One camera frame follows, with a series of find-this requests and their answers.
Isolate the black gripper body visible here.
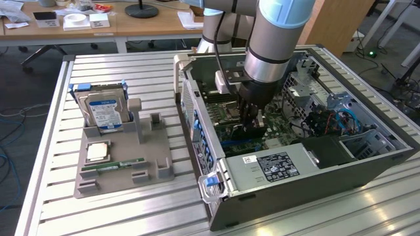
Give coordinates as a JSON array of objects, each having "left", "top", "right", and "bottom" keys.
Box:
[{"left": 237, "top": 78, "right": 280, "bottom": 109}]

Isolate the black Nvidia graphics card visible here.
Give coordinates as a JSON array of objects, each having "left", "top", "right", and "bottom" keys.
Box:
[{"left": 228, "top": 123, "right": 267, "bottom": 144}]

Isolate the CPU socket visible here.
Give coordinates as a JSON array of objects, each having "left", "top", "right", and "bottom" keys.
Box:
[{"left": 224, "top": 100, "right": 243, "bottom": 119}]

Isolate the green Dell motherboard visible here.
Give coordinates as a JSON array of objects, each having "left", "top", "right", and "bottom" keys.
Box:
[{"left": 200, "top": 85, "right": 301, "bottom": 158}]

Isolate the RAM stick with white label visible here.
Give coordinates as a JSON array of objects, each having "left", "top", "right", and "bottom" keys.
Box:
[{"left": 216, "top": 120, "right": 244, "bottom": 131}]

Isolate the silver chipset heatsink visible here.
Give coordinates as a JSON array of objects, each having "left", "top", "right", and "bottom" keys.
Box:
[{"left": 263, "top": 139, "right": 283, "bottom": 149}]

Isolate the grey metal disk bay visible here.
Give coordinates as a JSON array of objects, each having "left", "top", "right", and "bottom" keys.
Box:
[
  {"left": 281, "top": 71, "right": 329, "bottom": 119},
  {"left": 337, "top": 129, "right": 396, "bottom": 160}
]

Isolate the grey power supply unit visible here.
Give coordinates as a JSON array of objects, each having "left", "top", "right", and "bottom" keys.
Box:
[{"left": 224, "top": 144, "right": 321, "bottom": 192}]

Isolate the blue case latch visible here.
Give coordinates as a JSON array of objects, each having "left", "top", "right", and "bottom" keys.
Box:
[{"left": 203, "top": 172, "right": 219, "bottom": 189}]

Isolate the open grey PC case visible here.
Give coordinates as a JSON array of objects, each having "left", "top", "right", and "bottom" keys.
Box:
[{"left": 172, "top": 44, "right": 415, "bottom": 232}]

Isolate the white box with red button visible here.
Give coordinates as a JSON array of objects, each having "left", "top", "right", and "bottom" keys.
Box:
[{"left": 347, "top": 30, "right": 367, "bottom": 54}]

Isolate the white paper stack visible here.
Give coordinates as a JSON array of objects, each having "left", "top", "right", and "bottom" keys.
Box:
[{"left": 176, "top": 10, "right": 205, "bottom": 30}]

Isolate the wooden cabinet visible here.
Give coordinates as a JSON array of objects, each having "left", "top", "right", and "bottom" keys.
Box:
[{"left": 295, "top": 0, "right": 377, "bottom": 56}]

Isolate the brown cardboard box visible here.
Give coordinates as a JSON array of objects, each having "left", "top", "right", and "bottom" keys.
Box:
[{"left": 189, "top": 4, "right": 205, "bottom": 17}]

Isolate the grey plastic parts rack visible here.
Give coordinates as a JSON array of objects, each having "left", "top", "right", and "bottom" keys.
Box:
[{"left": 73, "top": 98, "right": 176, "bottom": 200}]

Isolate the wooden desk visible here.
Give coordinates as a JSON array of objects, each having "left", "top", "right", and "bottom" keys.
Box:
[
  {"left": 116, "top": 0, "right": 296, "bottom": 54},
  {"left": 0, "top": 0, "right": 119, "bottom": 54}
]

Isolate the hard disk in blue caddy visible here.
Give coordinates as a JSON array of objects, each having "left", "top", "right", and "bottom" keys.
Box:
[{"left": 68, "top": 80, "right": 128, "bottom": 135}]

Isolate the green RAM stick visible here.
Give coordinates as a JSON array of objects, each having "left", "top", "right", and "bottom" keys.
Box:
[{"left": 81, "top": 158, "right": 145, "bottom": 172}]

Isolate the silver CPU chip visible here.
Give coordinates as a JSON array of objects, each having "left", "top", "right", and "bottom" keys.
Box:
[{"left": 85, "top": 144, "right": 109, "bottom": 162}]

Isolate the black round lamp base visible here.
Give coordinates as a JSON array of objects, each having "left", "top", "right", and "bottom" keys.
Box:
[{"left": 124, "top": 0, "right": 160, "bottom": 19}]

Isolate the plain white box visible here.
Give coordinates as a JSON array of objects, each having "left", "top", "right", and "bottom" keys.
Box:
[{"left": 88, "top": 13, "right": 111, "bottom": 29}]

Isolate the white box under tape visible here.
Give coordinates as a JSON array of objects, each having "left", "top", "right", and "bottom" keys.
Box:
[{"left": 61, "top": 13, "right": 92, "bottom": 31}]

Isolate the white tape roll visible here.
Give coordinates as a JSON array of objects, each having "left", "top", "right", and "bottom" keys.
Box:
[{"left": 64, "top": 14, "right": 87, "bottom": 25}]

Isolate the black office chair base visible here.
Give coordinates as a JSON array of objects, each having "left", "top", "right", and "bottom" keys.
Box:
[{"left": 19, "top": 43, "right": 99, "bottom": 72}]

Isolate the black and white box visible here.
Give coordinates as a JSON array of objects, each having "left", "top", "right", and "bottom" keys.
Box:
[{"left": 32, "top": 11, "right": 61, "bottom": 28}]

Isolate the white card with red print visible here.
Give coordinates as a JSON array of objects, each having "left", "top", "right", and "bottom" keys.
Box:
[{"left": 4, "top": 22, "right": 29, "bottom": 30}]

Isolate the clear plastic bag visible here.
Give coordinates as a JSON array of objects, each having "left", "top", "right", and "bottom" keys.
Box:
[{"left": 0, "top": 1, "right": 32, "bottom": 23}]

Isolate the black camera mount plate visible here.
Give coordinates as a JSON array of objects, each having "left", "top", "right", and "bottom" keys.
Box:
[{"left": 224, "top": 66, "right": 255, "bottom": 86}]

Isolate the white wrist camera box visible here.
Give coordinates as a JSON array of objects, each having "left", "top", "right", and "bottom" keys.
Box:
[{"left": 213, "top": 70, "right": 232, "bottom": 95}]

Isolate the red disk wire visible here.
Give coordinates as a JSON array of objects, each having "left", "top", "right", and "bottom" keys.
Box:
[{"left": 324, "top": 115, "right": 339, "bottom": 135}]

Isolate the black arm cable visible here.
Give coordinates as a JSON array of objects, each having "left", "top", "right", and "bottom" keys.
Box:
[{"left": 212, "top": 11, "right": 235, "bottom": 94}]

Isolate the blue disk wire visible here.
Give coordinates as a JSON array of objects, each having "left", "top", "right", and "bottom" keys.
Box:
[{"left": 336, "top": 108, "right": 361, "bottom": 136}]

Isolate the white table frame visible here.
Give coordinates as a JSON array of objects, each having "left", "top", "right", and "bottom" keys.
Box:
[{"left": 357, "top": 0, "right": 420, "bottom": 67}]

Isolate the white floor cable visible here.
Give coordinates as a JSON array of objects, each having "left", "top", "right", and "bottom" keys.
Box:
[{"left": 0, "top": 103, "right": 49, "bottom": 118}]

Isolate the blue floor cable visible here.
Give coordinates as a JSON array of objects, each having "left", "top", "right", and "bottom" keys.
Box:
[{"left": 0, "top": 118, "right": 25, "bottom": 212}]

